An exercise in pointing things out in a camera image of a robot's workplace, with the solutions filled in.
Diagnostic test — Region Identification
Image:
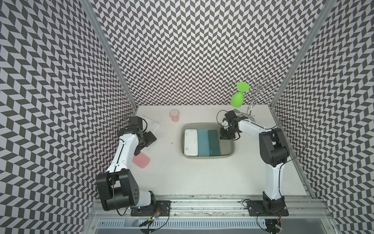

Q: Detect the dark green pencil case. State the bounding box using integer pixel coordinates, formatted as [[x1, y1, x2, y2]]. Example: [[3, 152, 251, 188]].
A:
[[207, 130, 221, 157]]

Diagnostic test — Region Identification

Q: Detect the light teal pencil case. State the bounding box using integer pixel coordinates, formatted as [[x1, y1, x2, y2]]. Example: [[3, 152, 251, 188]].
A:
[[197, 129, 209, 157]]

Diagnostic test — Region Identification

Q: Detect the pink pencil case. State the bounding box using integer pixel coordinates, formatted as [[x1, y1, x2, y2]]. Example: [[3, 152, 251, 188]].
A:
[[132, 152, 151, 169]]

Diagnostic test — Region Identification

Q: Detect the white pencil case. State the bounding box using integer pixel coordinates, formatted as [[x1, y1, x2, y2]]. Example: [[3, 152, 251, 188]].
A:
[[184, 129, 198, 157]]

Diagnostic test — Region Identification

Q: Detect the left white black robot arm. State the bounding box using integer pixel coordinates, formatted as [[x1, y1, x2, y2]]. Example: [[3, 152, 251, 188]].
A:
[[96, 116, 157, 211]]

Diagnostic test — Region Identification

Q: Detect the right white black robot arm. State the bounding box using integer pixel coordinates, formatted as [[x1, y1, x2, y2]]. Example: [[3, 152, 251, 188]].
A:
[[220, 111, 290, 214]]

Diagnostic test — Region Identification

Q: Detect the metal spoon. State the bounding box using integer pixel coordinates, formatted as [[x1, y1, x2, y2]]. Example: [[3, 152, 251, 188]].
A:
[[234, 109, 248, 118]]

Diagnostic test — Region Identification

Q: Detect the green plastic wine glass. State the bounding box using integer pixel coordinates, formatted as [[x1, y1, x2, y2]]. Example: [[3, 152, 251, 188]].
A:
[[230, 82, 250, 108]]

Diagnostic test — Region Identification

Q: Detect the pink transparent cup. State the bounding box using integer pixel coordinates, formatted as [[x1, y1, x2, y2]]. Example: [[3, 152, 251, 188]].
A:
[[169, 109, 180, 122]]

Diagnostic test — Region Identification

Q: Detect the chrome wire cup rack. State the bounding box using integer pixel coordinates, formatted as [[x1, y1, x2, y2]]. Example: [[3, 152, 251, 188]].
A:
[[245, 75, 279, 122]]

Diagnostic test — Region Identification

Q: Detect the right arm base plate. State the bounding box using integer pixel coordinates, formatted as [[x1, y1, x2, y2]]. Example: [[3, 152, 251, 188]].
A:
[[246, 199, 289, 217]]

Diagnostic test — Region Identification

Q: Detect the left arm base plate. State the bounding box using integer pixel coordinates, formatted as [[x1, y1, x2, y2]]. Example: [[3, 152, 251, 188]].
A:
[[131, 200, 171, 217]]

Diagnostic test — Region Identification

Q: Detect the aluminium front rail frame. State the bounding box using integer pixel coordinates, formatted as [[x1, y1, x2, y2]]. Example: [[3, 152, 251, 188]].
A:
[[82, 195, 340, 234]]

